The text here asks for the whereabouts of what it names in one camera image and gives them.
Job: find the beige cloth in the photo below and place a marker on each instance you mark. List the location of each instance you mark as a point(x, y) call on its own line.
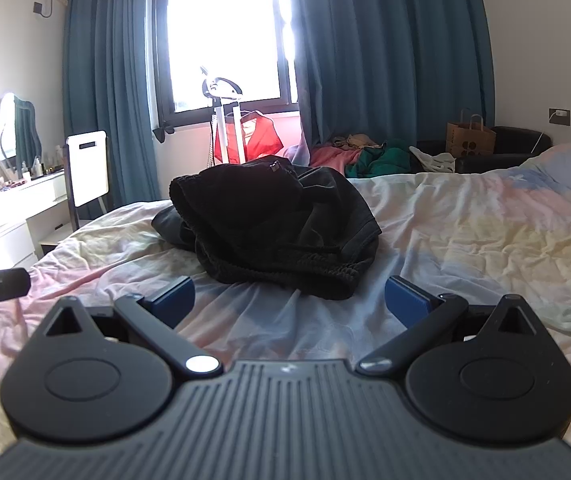
point(358, 141)

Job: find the row of cosmetic bottles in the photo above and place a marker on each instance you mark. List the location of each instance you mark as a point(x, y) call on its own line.
point(40, 165)

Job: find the white garment steamer stand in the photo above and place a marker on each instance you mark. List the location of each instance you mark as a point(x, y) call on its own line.
point(223, 110)

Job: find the black framed window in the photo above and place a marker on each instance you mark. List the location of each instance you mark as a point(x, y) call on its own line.
point(225, 35)

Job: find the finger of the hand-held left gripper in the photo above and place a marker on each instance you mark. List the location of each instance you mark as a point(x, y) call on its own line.
point(10, 284)

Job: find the white folding chair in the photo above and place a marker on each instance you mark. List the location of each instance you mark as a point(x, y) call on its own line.
point(87, 165)

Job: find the wavy framed mirror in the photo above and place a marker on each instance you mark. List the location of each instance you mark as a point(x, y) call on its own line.
point(15, 130)

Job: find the green cloth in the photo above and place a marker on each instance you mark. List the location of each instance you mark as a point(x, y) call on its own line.
point(380, 160)

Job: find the white cloth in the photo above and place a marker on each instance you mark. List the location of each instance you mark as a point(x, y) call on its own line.
point(435, 161)

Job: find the brown paper bag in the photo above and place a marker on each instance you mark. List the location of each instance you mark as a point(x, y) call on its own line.
point(470, 137)

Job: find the light blue cloth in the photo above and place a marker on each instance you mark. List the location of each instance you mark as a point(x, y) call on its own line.
point(295, 155)

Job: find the small black wall box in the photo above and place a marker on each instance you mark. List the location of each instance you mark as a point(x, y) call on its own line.
point(37, 8)

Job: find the white dressing table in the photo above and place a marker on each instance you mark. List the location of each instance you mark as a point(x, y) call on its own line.
point(10, 220)

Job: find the red garment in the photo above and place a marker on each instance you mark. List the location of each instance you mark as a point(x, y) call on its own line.
point(263, 137)

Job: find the dark wall socket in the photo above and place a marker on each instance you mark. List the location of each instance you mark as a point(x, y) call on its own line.
point(559, 116)

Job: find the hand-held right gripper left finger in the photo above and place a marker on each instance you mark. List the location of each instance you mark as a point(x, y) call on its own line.
point(173, 297)

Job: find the black sofa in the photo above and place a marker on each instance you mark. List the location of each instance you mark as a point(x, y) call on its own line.
point(515, 145)

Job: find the teal curtain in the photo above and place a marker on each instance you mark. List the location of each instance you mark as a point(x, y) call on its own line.
point(110, 85)
point(390, 50)

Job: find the black pants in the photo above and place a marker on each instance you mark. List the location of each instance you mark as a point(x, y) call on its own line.
point(275, 220)

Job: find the pastel tie-dye blanket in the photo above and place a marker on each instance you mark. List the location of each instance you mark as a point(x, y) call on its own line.
point(465, 240)

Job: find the pink cloth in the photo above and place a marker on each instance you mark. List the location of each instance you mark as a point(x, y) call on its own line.
point(330, 157)

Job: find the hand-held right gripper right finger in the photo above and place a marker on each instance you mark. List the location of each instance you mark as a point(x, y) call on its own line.
point(405, 297)

